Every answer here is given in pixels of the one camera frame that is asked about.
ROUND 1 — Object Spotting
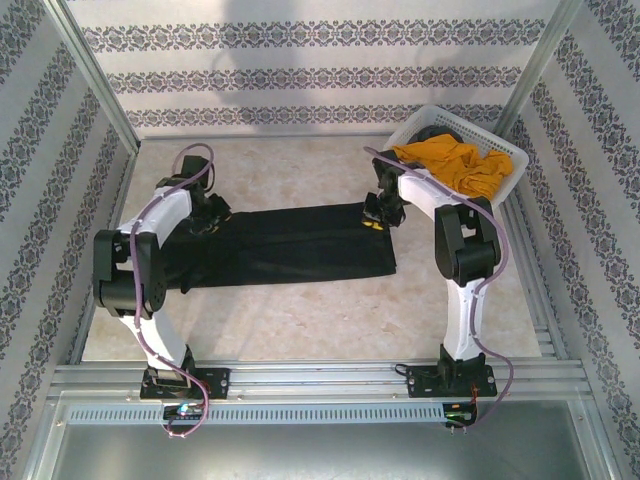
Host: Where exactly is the left aluminium frame post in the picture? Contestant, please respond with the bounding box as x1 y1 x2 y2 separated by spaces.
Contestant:
47 0 141 157

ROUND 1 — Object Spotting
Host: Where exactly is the black t-shirt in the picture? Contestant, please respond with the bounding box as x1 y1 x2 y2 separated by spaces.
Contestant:
164 202 399 296

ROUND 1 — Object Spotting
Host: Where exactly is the right aluminium frame post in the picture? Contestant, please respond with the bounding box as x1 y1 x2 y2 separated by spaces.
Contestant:
491 0 584 142

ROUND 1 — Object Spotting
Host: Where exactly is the white plastic basket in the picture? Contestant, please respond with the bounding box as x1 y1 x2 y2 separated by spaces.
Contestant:
382 105 530 212

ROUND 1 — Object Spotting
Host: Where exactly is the grey sheet metal tray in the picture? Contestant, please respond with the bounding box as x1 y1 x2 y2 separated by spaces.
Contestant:
24 394 621 480

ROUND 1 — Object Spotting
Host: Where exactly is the aluminium side rail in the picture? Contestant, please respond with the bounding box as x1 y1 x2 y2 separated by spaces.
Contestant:
67 144 139 365
499 192 576 360

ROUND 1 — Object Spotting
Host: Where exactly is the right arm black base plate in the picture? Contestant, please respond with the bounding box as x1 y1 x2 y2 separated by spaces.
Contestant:
405 363 499 399

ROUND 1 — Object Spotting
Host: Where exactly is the aluminium mounting rail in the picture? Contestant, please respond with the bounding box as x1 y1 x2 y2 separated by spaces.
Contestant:
49 358 587 402

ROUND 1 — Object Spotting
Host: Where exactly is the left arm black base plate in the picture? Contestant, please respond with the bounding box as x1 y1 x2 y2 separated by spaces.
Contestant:
138 367 231 400

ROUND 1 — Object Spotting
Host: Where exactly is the yellow t-shirt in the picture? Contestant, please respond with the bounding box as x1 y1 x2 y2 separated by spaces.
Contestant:
390 139 515 199

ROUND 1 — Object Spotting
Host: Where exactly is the aluminium back rail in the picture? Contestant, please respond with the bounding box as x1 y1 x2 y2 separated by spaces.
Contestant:
137 130 396 143

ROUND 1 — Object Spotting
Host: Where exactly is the slotted grey cable duct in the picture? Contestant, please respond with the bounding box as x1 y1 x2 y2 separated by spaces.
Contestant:
64 402 482 426

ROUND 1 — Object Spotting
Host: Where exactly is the left aluminium side rail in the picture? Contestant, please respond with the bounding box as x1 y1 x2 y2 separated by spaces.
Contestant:
67 144 139 365

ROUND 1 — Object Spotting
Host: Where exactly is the right aluminium side rail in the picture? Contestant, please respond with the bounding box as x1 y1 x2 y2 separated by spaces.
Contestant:
499 192 576 360

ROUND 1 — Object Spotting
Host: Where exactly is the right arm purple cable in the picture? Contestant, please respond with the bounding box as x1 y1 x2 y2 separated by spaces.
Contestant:
363 145 517 434

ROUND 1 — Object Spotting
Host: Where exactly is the aluminium frame post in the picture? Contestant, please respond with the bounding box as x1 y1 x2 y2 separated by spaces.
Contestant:
491 0 584 142
47 0 141 157

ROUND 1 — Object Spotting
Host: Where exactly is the dark grey t-shirt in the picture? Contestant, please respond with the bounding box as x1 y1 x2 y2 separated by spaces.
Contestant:
417 125 464 147

